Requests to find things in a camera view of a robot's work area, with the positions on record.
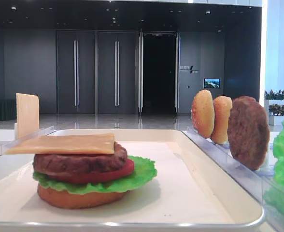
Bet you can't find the sesame top bun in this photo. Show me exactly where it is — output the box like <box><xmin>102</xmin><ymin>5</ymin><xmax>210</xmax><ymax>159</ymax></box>
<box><xmin>191</xmin><ymin>89</ymin><xmax>215</xmax><ymax>139</ymax></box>

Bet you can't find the green lettuce leaf in tray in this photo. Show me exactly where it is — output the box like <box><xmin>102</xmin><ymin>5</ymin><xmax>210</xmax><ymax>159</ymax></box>
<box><xmin>32</xmin><ymin>156</ymin><xmax>157</xmax><ymax>195</ymax></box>

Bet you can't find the orange cheese slice in tray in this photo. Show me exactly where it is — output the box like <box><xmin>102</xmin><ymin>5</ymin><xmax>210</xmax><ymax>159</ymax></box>
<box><xmin>5</xmin><ymin>133</ymin><xmax>115</xmax><ymax>155</ymax></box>

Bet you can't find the red tomato slice in tray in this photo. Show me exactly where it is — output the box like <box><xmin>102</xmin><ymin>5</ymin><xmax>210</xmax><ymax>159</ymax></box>
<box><xmin>48</xmin><ymin>159</ymin><xmax>135</xmax><ymax>184</ymax></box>

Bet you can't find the upright brown meat patty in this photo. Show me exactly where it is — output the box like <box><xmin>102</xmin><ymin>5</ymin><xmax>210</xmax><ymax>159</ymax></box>
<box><xmin>227</xmin><ymin>96</ymin><xmax>270</xmax><ymax>171</ymax></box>

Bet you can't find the brown meat patty in tray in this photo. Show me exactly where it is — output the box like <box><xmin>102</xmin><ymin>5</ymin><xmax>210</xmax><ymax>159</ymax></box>
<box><xmin>33</xmin><ymin>142</ymin><xmax>128</xmax><ymax>176</ymax></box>

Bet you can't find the upright cheese slice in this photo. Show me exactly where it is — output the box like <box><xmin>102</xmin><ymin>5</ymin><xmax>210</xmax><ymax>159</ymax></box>
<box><xmin>16</xmin><ymin>93</ymin><xmax>39</xmax><ymax>139</ymax></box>

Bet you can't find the upright bun on right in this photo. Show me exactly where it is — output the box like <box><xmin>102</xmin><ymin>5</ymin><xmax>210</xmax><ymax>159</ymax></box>
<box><xmin>211</xmin><ymin>96</ymin><xmax>232</xmax><ymax>144</ymax></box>

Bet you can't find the white rectangular tray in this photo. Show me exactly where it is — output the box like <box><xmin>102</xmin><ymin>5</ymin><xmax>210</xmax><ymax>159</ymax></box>
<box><xmin>0</xmin><ymin>129</ymin><xmax>265</xmax><ymax>232</ymax></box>

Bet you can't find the bottom bun in tray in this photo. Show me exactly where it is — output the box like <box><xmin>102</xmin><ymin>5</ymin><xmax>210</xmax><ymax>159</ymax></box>
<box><xmin>37</xmin><ymin>184</ymin><xmax>127</xmax><ymax>209</ymax></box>

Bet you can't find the potted flower planter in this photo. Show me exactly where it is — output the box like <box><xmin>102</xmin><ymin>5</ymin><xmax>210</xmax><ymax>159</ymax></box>
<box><xmin>264</xmin><ymin>89</ymin><xmax>284</xmax><ymax>126</ymax></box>

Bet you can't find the small wall display screen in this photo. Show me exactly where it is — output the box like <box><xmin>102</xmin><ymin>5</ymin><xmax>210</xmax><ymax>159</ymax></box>
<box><xmin>204</xmin><ymin>78</ymin><xmax>220</xmax><ymax>88</ymax></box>

